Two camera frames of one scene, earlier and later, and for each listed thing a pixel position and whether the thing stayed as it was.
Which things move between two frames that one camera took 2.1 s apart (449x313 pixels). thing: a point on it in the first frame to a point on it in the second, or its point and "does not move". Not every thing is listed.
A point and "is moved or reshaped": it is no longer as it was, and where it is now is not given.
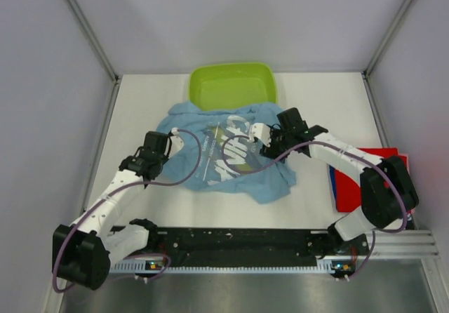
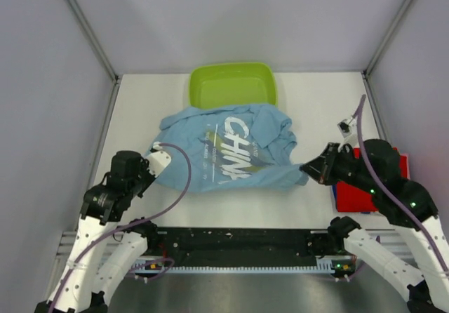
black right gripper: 271,151 to 320,168
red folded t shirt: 348,191 does not move
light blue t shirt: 213,150 is moved or reshaped
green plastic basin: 215,86 does not move
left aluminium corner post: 83,20 does not move
